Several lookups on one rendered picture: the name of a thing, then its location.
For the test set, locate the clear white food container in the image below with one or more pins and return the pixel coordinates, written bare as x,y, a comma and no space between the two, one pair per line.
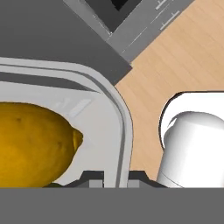
102,128

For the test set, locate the white rounded cylinder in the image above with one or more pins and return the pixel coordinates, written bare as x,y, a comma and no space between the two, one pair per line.
192,140

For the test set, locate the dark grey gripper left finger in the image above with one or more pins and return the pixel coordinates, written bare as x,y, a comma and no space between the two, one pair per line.
92,178

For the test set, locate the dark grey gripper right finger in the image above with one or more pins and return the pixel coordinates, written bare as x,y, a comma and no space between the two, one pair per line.
137,178

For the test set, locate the yellow lemon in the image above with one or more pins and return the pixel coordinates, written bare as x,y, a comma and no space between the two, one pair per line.
32,143

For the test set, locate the green lime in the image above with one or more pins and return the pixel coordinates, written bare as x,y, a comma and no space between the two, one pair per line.
53,185

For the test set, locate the grey appliance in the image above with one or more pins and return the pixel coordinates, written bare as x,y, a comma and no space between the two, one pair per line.
140,35

